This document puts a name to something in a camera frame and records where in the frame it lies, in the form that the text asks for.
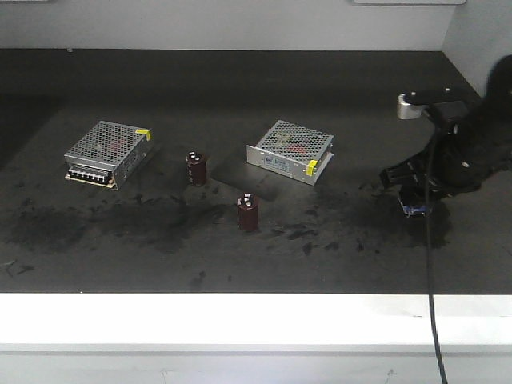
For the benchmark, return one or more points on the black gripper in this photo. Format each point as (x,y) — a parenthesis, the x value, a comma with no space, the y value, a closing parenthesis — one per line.
(464,152)

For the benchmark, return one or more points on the metal power supply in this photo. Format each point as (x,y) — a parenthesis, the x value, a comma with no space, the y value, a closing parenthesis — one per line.
(108,154)
(293,151)

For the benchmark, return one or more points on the left metal power supply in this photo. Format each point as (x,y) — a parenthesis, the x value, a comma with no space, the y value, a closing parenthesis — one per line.
(108,154)

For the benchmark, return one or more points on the white shelf front edge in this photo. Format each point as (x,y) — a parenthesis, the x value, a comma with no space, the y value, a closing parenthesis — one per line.
(254,322)

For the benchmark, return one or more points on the right metal power supply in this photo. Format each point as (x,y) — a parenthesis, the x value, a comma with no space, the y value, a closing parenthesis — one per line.
(293,151)

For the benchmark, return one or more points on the maroon capacitor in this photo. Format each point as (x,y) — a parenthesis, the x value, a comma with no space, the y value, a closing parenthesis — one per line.
(247,209)
(196,168)

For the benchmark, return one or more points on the front maroon capacitor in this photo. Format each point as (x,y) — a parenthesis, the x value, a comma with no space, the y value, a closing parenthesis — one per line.
(247,209)

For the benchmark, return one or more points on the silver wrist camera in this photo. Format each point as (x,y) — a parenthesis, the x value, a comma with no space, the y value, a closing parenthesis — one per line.
(448,101)

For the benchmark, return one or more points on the yellow mushroom push button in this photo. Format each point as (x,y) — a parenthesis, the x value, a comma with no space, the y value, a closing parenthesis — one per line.
(413,202)

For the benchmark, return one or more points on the rear maroon capacitor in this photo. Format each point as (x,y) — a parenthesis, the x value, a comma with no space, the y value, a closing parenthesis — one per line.
(196,168)

